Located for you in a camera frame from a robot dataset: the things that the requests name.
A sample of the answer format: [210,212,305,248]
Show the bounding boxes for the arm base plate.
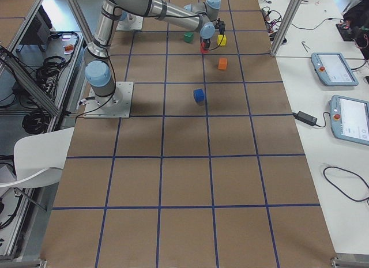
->
[115,15,144,32]
[82,81,134,119]

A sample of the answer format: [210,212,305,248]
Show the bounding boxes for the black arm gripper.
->
[216,18,225,32]
[200,37,211,50]

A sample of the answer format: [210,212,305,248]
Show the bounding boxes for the black power adapter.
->
[292,111,317,126]

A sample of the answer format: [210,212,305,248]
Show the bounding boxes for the blue wooden block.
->
[193,89,205,104]

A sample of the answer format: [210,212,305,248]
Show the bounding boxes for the green wooden block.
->
[183,32,194,43]

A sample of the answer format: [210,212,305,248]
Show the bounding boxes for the yellow wooden block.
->
[217,35,227,46]

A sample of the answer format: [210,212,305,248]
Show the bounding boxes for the red wooden block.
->
[200,47,209,54]

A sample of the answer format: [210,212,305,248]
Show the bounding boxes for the upper teach pendant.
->
[311,52,359,86]

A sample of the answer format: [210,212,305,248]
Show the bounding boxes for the lower teach pendant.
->
[329,95,368,146]

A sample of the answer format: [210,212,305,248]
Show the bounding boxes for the aluminium frame post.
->
[270,0,302,56]

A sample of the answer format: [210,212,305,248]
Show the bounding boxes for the teach pendant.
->
[329,95,368,146]
[311,52,359,86]

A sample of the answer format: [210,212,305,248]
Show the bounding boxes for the white chair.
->
[1,127,74,188]

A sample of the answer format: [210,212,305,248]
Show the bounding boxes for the black cable on table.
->
[322,164,369,203]

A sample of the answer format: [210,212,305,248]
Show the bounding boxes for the orange wooden block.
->
[218,58,228,70]

